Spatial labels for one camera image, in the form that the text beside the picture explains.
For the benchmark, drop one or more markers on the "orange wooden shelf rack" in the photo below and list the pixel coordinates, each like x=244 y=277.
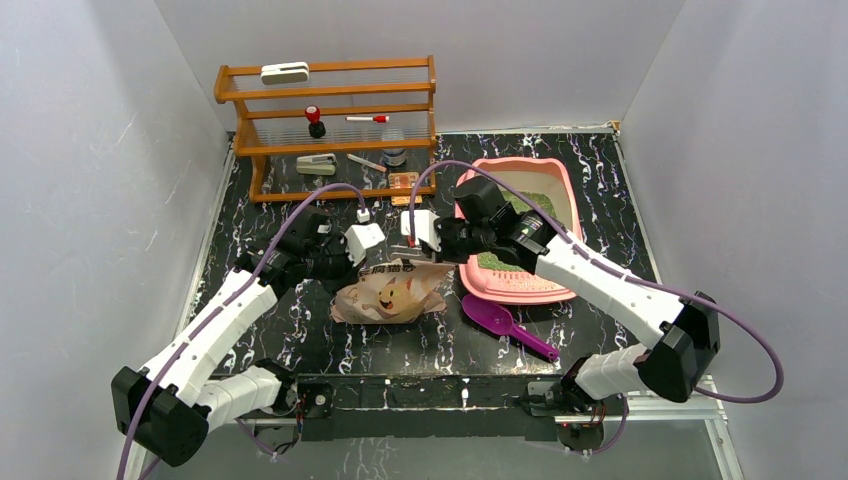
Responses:
x=272 y=131

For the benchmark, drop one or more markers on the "red black stamp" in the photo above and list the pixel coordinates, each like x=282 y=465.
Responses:
x=316 y=127

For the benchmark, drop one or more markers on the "red white marker pen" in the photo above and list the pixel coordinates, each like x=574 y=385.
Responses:
x=379 y=119

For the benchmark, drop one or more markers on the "small glass jar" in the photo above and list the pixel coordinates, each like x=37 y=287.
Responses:
x=393 y=157

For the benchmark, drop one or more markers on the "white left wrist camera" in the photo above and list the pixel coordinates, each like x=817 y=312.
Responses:
x=362 y=236

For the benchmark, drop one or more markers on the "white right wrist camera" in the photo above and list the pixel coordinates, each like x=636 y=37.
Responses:
x=419 y=228

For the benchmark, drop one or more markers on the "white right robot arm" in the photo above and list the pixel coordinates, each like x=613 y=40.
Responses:
x=677 y=335

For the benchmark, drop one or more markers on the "grey bag sealing clip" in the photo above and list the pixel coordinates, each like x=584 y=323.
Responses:
x=406 y=253

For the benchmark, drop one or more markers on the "cat litter bag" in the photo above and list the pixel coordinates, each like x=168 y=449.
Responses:
x=396 y=292

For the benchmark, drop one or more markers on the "pink cat litter box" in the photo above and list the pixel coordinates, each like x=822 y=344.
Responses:
x=547 y=183

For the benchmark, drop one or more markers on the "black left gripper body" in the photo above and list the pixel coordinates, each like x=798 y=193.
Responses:
x=342 y=264

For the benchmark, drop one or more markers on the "purple litter scoop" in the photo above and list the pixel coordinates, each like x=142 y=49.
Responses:
x=498 y=320

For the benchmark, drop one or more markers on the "white pen on shelf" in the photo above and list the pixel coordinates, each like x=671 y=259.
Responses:
x=369 y=164

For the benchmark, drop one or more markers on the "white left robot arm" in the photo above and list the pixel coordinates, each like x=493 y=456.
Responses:
x=171 y=404

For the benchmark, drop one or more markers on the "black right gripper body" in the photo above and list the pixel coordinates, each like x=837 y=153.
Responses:
x=459 y=239

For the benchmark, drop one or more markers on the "white stapler on top shelf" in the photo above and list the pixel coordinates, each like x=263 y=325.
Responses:
x=285 y=73

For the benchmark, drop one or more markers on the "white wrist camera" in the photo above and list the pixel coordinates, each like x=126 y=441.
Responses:
x=362 y=236
x=419 y=228

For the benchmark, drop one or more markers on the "grey stapler lower shelf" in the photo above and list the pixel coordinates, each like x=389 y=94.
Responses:
x=317 y=164

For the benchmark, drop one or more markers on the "orange snack packet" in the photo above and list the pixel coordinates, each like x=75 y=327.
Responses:
x=401 y=181

